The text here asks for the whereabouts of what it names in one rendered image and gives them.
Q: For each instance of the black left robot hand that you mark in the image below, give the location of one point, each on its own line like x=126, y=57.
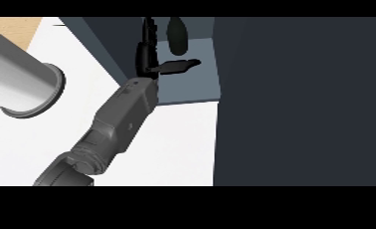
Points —
x=145, y=57

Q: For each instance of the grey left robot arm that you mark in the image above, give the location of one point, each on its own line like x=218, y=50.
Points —
x=125, y=113

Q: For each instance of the dark green wine bottle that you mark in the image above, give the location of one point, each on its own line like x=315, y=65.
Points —
x=178, y=37

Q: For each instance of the dark grey cabinet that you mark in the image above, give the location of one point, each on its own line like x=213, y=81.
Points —
x=188, y=83

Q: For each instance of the dark grey cabinet door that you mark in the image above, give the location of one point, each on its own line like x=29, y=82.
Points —
x=294, y=107

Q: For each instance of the silver cylinder with dark rim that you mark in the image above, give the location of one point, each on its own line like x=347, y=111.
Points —
x=25, y=83

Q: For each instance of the tan wooden board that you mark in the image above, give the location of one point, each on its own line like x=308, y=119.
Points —
x=17, y=29

